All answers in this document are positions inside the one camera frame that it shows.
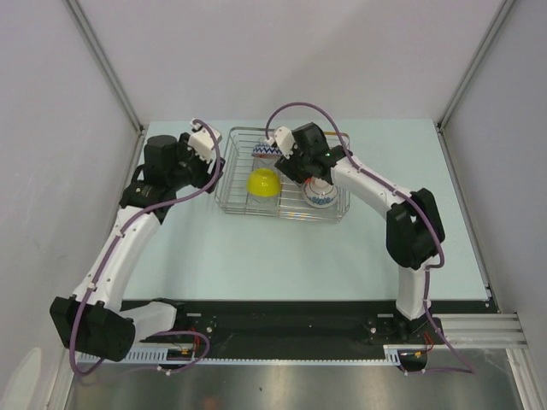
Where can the blue white floral bowl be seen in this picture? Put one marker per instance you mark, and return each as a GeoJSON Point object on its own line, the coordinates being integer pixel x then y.
{"type": "Point", "coordinates": [317, 193]}

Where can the yellow green bowl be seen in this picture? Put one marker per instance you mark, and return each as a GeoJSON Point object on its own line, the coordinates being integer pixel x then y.
{"type": "Point", "coordinates": [263, 182]}

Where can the metal wire dish rack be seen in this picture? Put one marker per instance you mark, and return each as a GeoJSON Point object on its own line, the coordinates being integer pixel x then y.
{"type": "Point", "coordinates": [233, 198]}

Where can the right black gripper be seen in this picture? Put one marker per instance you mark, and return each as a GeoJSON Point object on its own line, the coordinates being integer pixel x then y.
{"type": "Point", "coordinates": [287, 166]}

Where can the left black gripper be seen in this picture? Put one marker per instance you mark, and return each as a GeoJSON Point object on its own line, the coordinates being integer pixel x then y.
{"type": "Point", "coordinates": [205, 180]}

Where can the aluminium corner post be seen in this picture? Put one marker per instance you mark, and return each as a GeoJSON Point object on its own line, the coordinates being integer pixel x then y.
{"type": "Point", "coordinates": [490, 37]}
{"type": "Point", "coordinates": [96, 49]}

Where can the white slotted cable duct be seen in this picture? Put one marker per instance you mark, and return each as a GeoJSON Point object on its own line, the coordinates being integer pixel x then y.
{"type": "Point", "coordinates": [159, 356]}

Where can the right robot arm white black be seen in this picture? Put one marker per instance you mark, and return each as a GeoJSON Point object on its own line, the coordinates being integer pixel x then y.
{"type": "Point", "coordinates": [413, 228]}

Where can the right aluminium corner post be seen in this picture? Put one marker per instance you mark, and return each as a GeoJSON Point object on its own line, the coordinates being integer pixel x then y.
{"type": "Point", "coordinates": [490, 37]}

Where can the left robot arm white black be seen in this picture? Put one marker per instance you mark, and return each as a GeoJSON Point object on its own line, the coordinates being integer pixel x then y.
{"type": "Point", "coordinates": [91, 320]}

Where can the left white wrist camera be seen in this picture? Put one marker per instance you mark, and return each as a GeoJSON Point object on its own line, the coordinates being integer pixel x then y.
{"type": "Point", "coordinates": [203, 139]}

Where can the red patterned blue zigzag bowl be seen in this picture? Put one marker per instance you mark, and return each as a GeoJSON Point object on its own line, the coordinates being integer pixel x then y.
{"type": "Point", "coordinates": [265, 151]}

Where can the aluminium frame rail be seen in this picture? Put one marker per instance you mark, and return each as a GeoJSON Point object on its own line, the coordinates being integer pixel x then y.
{"type": "Point", "coordinates": [483, 331]}

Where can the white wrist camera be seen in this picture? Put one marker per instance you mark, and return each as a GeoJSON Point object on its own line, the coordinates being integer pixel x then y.
{"type": "Point", "coordinates": [203, 139]}
{"type": "Point", "coordinates": [284, 140]}

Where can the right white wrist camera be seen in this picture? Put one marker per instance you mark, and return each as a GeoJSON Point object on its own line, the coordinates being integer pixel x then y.
{"type": "Point", "coordinates": [284, 140]}

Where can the left aluminium corner post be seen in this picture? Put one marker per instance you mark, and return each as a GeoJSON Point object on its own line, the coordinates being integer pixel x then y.
{"type": "Point", "coordinates": [96, 49]}

